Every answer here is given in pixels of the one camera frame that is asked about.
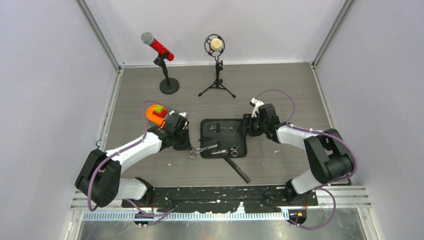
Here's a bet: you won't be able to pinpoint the red toy block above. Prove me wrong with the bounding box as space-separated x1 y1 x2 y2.
153 105 168 119

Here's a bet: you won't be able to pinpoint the beige condenser microphone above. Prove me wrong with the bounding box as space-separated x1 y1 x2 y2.
204 33 225 56

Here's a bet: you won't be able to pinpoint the black comb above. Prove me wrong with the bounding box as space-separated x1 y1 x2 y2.
224 158 251 184

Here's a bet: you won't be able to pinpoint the lime green toy brick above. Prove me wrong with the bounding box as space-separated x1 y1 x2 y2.
154 104 166 114

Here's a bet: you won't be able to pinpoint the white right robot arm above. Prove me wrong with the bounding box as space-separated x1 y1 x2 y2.
243 98 355 205

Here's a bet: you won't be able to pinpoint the black round-base microphone stand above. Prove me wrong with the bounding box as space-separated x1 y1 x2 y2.
153 52 180 95

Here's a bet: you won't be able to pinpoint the orange curved toy slide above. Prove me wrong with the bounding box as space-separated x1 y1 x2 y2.
146 104 166 128

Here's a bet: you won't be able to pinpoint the red handheld microphone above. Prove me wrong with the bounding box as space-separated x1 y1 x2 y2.
140 32 175 61

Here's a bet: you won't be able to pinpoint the silver thinning scissors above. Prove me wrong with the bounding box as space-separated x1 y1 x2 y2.
211 145 239 157

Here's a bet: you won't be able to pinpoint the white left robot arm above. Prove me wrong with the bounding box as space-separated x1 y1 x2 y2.
75 110 191 212

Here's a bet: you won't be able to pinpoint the silver hair scissors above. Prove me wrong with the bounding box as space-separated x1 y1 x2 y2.
189 144 218 159

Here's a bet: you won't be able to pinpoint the black tripod microphone stand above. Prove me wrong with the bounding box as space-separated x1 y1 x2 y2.
198 60 236 98

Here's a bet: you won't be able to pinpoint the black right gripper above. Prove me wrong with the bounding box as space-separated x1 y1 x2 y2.
237 113 268 137

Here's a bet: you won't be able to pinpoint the black tool pouch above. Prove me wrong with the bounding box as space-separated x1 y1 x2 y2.
199 118 248 159

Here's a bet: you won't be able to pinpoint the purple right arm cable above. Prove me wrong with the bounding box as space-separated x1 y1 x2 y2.
253 88 359 230

